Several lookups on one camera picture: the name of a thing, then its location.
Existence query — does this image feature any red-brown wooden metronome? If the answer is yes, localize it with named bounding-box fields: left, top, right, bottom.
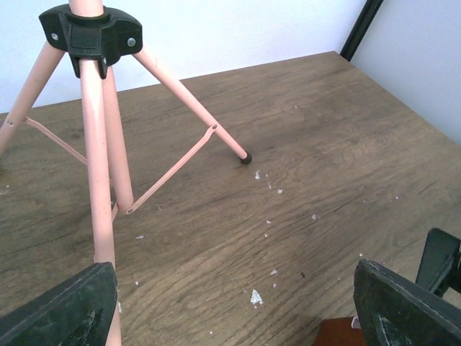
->
left=313, top=316, right=366, bottom=346

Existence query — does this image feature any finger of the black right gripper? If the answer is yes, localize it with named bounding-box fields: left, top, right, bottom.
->
left=416, top=228, right=460, bottom=298

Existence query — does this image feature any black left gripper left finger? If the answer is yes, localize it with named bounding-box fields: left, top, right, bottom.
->
left=1, top=262, right=117, bottom=345

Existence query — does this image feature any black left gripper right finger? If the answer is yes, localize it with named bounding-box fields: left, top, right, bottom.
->
left=353, top=259, right=460, bottom=345

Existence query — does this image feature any black frame post right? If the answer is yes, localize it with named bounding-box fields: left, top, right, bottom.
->
left=340, top=0, right=383, bottom=61

